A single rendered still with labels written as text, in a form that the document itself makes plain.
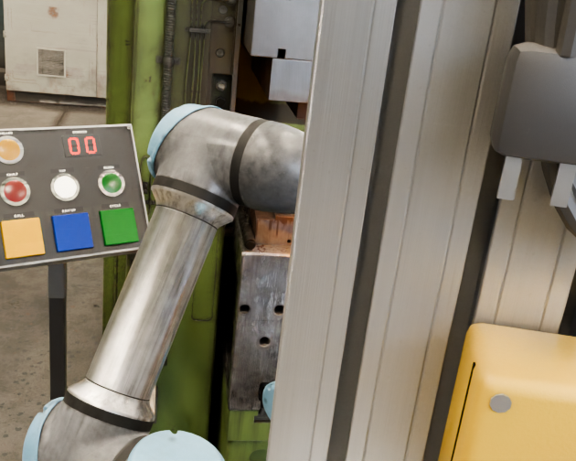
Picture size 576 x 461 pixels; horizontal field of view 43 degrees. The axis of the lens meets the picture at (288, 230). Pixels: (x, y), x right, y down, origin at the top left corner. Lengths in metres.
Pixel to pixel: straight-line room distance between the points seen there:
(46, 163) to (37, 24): 5.50
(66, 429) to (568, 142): 0.77
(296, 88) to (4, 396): 1.68
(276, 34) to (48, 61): 5.50
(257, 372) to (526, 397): 1.63
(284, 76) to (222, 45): 0.20
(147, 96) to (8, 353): 1.57
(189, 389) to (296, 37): 1.04
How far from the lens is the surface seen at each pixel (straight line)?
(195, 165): 0.93
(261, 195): 0.90
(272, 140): 0.90
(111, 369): 0.93
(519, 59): 0.27
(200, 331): 2.06
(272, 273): 1.77
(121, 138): 1.65
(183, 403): 2.19
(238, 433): 2.01
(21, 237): 1.54
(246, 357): 1.88
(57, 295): 1.76
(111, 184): 1.62
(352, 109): 0.30
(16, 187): 1.56
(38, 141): 1.60
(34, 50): 7.10
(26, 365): 3.03
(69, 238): 1.57
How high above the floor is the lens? 1.61
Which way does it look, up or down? 21 degrees down
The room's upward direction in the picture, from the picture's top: 7 degrees clockwise
